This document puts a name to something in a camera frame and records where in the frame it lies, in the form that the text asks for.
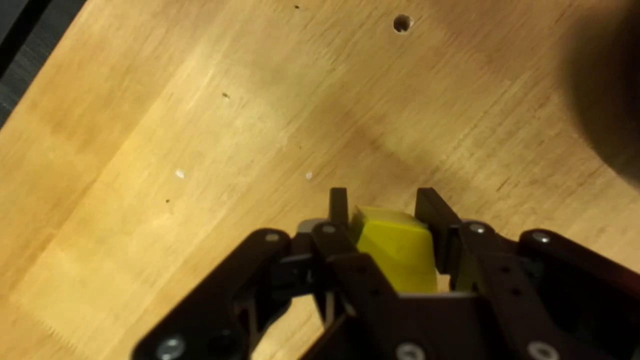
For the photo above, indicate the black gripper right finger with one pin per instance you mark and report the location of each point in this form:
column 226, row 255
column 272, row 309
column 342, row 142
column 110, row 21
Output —
column 533, row 286

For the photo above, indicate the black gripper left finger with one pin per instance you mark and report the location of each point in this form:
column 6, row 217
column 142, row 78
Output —
column 221, row 300

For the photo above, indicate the yellow pentagon block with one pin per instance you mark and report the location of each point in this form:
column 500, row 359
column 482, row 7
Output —
column 396, row 256

